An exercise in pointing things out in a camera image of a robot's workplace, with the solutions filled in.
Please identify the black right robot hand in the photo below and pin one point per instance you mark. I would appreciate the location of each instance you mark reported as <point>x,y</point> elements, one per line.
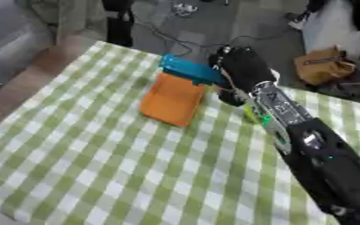
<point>244,68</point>

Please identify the blue box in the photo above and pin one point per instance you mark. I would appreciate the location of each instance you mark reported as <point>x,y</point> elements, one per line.
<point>188,68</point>

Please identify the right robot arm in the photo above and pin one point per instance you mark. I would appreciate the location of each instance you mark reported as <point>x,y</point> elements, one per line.
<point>316,146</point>

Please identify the orange flat box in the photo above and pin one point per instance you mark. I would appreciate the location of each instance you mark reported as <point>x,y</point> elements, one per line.
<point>172,99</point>

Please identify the yellow-green toy fruit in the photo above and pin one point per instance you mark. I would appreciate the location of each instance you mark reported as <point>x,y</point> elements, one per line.
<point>250,114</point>

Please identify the tan bag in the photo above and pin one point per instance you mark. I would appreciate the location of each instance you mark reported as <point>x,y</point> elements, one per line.
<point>322,66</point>

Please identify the white plastic bag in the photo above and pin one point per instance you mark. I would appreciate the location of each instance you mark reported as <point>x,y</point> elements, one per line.
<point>337,26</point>

